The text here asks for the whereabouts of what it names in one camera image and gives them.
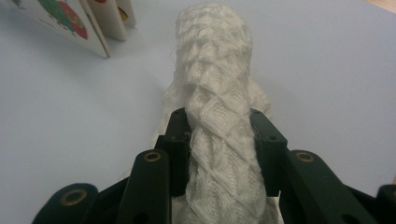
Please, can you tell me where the caterpillar picture board book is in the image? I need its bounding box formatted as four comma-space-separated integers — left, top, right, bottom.
12, 0, 137, 59

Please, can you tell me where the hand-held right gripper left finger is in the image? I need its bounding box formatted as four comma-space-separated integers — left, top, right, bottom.
154, 106, 191, 199

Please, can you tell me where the white knitted cloth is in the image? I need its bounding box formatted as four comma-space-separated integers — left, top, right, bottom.
152, 2, 281, 224

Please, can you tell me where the wooden table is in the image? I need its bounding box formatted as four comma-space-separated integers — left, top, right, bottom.
367, 0, 396, 14

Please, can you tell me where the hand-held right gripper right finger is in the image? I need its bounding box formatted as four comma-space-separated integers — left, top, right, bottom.
248, 107, 288, 197

